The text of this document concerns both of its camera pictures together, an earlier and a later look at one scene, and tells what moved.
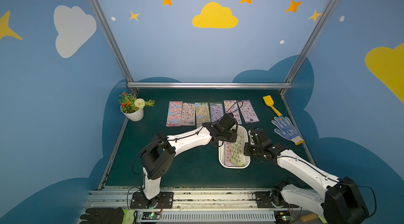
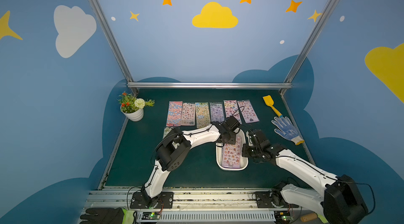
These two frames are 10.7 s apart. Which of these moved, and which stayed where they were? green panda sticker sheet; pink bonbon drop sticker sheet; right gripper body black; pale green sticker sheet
Moved: pale green sticker sheet
Stayed: right gripper body black; green panda sticker sheet; pink bonbon drop sticker sheet
